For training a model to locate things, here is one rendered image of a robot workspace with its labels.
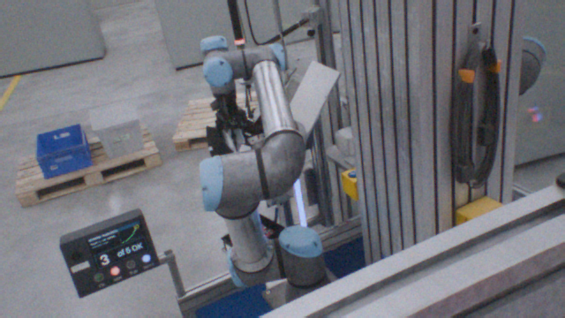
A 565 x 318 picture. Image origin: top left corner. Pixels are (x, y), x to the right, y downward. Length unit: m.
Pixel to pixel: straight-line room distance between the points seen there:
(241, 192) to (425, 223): 0.39
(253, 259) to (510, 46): 0.78
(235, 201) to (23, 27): 8.29
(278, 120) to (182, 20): 6.42
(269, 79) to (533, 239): 1.11
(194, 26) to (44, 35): 2.66
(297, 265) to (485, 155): 0.59
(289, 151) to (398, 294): 0.92
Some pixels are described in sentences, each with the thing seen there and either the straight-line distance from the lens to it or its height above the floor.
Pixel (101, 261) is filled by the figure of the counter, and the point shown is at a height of 1.16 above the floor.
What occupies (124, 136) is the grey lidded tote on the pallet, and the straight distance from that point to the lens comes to 4.96.
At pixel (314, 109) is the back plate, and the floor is 1.21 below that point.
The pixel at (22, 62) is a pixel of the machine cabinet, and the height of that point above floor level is 0.20.
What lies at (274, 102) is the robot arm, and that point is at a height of 1.68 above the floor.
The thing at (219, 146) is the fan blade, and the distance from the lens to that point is 2.53.
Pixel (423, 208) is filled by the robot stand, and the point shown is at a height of 1.50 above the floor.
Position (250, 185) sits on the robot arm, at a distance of 1.09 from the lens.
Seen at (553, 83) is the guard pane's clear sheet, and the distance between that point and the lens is 1.89.
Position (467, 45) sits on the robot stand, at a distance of 1.05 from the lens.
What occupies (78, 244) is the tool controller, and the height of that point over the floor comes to 1.24.
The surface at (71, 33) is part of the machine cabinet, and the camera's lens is 9.20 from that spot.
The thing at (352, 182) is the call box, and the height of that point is 1.07.
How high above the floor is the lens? 2.14
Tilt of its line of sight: 28 degrees down
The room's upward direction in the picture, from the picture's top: 10 degrees counter-clockwise
